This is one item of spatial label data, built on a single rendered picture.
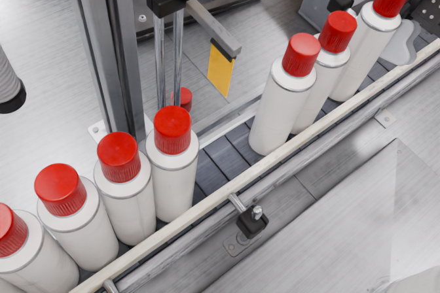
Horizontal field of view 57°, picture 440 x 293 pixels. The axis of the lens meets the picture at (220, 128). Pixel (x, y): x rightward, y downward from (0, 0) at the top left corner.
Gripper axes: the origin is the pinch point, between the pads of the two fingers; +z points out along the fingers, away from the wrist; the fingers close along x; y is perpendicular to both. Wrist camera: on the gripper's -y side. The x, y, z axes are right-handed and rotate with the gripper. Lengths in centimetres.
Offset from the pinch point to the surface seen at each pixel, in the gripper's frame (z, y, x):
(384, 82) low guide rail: 1.3, 4.4, 1.6
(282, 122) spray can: 7.2, 2.7, -20.4
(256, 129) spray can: 11.2, 0.2, -19.2
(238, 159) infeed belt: 17.1, 0.7, -18.8
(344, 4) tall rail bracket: -3.8, -7.9, -0.3
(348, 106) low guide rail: 5.5, 4.4, -5.6
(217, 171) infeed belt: 18.8, 0.4, -21.8
